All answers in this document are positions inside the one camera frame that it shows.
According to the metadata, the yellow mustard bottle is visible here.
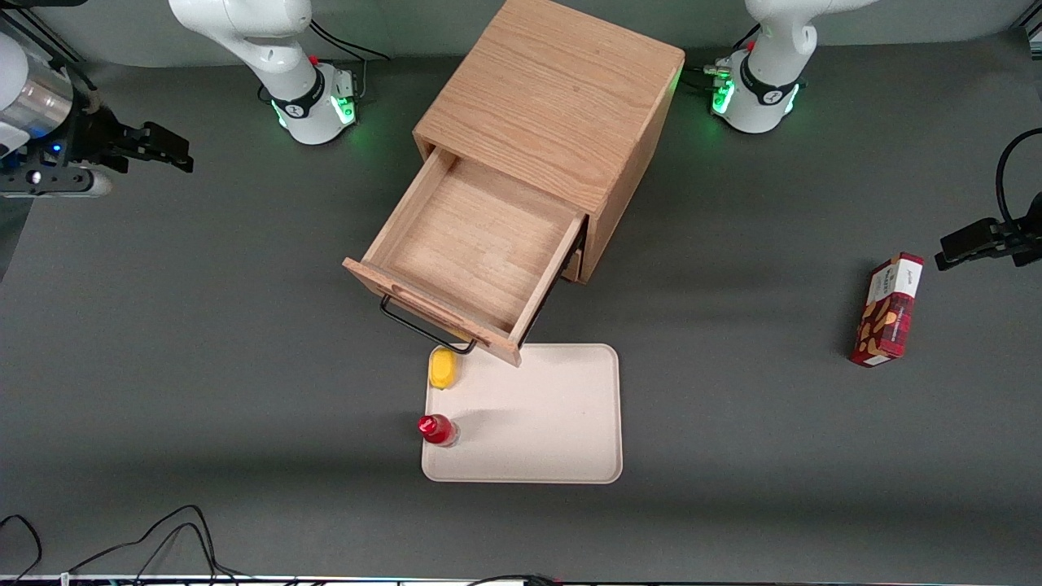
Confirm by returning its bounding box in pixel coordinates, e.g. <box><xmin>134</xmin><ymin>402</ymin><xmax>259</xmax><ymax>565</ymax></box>
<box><xmin>428</xmin><ymin>347</ymin><xmax>462</xmax><ymax>391</ymax></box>

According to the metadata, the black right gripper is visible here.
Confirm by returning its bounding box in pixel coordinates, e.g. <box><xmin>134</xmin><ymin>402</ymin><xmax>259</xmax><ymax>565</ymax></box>
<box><xmin>49</xmin><ymin>106</ymin><xmax>195</xmax><ymax>174</ymax></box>

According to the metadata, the beige plastic tray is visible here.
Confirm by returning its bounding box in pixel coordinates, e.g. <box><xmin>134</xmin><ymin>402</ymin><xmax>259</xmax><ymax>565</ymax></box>
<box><xmin>421</xmin><ymin>343</ymin><xmax>624</xmax><ymax>485</ymax></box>

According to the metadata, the red plaid cookie box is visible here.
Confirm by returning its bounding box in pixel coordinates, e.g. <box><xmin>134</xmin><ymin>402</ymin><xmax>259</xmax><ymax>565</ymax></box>
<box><xmin>849</xmin><ymin>252</ymin><xmax>926</xmax><ymax>369</ymax></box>

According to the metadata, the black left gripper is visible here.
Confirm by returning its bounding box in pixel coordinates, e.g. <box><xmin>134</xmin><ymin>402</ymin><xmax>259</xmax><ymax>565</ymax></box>
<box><xmin>935</xmin><ymin>191</ymin><xmax>1042</xmax><ymax>272</ymax></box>

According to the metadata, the red ketchup bottle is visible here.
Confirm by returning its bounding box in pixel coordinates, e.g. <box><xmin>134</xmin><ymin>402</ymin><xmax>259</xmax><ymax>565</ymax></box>
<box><xmin>418</xmin><ymin>413</ymin><xmax>461</xmax><ymax>448</ymax></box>

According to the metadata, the wooden drawer cabinet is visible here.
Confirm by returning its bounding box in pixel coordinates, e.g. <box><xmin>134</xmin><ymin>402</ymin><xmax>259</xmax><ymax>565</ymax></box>
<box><xmin>413</xmin><ymin>0</ymin><xmax>685</xmax><ymax>284</ymax></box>

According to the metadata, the wooden drawer with black handle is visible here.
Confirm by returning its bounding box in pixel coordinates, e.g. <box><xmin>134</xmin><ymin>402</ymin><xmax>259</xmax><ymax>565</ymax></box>
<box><xmin>342</xmin><ymin>146</ymin><xmax>589</xmax><ymax>369</ymax></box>

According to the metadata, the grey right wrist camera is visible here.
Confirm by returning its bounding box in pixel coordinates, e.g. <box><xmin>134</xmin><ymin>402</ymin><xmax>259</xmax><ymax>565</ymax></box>
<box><xmin>0</xmin><ymin>165</ymin><xmax>112</xmax><ymax>199</ymax></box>

